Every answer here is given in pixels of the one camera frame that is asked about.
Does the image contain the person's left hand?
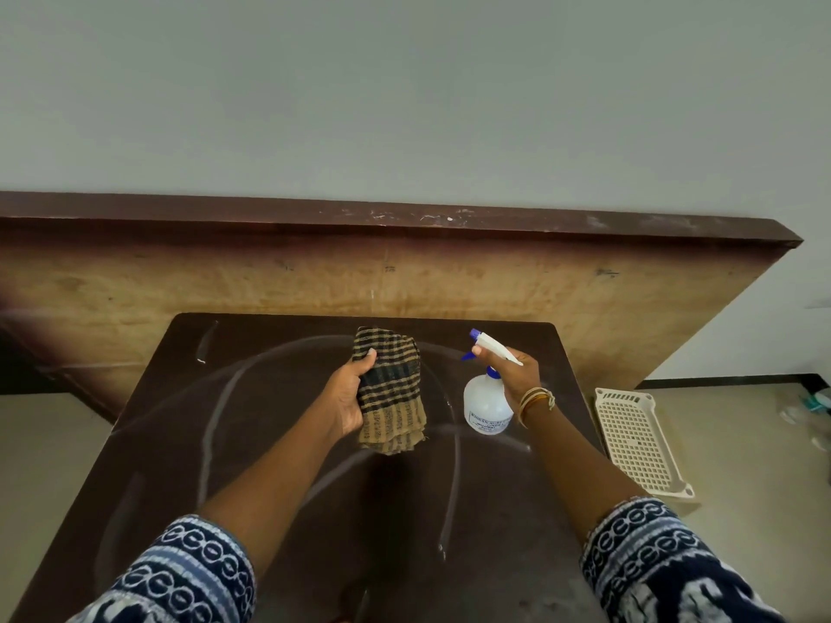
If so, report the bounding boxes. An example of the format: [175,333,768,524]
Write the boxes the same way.
[322,348,378,440]

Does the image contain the person's right hand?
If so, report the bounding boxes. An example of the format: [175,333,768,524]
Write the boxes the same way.
[471,344,542,416]

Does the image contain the checked brown black cloth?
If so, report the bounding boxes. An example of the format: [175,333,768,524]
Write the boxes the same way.
[352,327,428,456]

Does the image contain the white spray bottle blue nozzle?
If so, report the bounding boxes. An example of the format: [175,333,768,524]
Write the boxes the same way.
[461,328,524,437]

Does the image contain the person's right forearm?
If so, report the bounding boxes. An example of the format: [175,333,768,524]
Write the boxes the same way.
[519,401,650,546]

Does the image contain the person's left forearm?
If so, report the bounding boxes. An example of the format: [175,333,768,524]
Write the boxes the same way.
[197,395,345,581]

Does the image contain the large wooden board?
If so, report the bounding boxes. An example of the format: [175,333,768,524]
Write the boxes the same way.
[0,191,804,424]

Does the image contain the gold bangles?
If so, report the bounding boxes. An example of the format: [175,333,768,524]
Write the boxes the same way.
[517,386,557,430]

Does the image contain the blue white patterned left sleeve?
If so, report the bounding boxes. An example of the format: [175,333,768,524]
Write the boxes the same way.
[68,514,258,623]

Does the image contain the blue white patterned sleeve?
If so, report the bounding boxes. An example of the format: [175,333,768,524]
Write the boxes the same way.
[580,497,789,623]
[68,514,258,623]

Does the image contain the white perforated plastic tray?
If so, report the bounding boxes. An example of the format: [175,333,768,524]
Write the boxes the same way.
[594,388,696,501]

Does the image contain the blue white patterned right sleeve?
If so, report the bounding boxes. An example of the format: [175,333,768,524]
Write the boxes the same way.
[580,497,789,623]

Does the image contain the clear plastic items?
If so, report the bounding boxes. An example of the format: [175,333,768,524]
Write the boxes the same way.
[779,388,831,451]

